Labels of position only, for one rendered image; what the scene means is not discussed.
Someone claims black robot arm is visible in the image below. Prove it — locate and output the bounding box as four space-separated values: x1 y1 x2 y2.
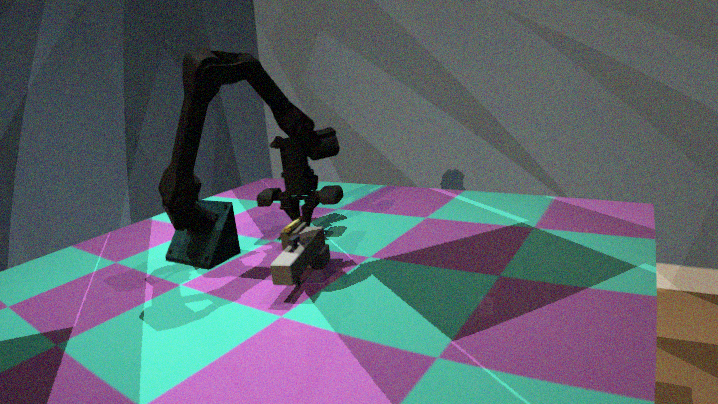
159 46 340 241

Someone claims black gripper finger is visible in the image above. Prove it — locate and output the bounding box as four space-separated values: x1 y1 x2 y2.
280 200 301 222
301 201 320 227

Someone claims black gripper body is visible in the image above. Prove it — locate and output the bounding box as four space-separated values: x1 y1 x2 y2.
257 163 344 207

